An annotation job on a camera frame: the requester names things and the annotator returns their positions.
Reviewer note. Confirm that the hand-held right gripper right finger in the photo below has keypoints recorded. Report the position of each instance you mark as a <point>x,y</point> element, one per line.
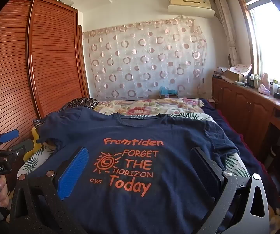
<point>203,170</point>

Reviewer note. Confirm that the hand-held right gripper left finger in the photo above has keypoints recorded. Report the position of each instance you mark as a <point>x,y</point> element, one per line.
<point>73,173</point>

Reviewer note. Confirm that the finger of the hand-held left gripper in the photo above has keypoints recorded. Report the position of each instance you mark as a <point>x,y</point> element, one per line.
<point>20,148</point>
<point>7,135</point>

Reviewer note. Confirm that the navy printed t-shirt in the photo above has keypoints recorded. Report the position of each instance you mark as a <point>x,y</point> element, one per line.
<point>130,131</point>

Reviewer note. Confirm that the palm-leaf printed bed sheet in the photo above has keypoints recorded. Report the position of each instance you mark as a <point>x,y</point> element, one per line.
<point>31,162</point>

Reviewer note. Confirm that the yellow plush toy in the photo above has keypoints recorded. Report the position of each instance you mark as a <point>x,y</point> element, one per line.
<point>35,139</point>

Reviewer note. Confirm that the navy bed sheet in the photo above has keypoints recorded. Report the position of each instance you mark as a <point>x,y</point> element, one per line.
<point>240,139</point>

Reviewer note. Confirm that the dark dotted cloth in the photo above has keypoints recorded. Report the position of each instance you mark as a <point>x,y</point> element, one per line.
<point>81,102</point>

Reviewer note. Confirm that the wooden side cabinet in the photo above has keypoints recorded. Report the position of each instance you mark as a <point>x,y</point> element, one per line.
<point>242,102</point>

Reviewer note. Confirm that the floral blanket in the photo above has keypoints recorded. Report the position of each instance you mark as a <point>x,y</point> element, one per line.
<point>149,107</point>

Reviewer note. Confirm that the blue plastic toy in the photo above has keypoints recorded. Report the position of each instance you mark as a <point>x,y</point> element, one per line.
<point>165,91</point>

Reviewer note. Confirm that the wooden slatted wardrobe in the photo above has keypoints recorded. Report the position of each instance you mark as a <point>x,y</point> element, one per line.
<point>45,53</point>

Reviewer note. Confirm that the cardboard box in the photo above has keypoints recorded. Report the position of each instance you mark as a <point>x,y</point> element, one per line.
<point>235,76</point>

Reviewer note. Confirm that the pink figurine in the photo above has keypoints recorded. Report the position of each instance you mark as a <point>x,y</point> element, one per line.
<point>264,85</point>

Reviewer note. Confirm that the small black box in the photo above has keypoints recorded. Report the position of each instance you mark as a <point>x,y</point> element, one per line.
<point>277,95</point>

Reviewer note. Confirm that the white bottle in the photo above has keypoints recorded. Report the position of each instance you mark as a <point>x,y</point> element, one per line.
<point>275,85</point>

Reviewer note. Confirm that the sheer circle-patterned curtain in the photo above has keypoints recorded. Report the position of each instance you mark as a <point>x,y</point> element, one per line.
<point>142,61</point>

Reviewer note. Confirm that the wooden-framed window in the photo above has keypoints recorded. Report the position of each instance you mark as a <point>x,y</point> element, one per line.
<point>271,41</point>

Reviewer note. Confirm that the white storage box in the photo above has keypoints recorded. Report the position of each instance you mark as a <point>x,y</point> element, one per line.
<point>68,2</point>

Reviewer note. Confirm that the long cream window curtain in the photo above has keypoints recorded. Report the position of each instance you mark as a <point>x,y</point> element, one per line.
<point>225,24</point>

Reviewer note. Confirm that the cream wall air conditioner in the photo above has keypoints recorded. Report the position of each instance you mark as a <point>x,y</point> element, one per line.
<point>191,3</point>

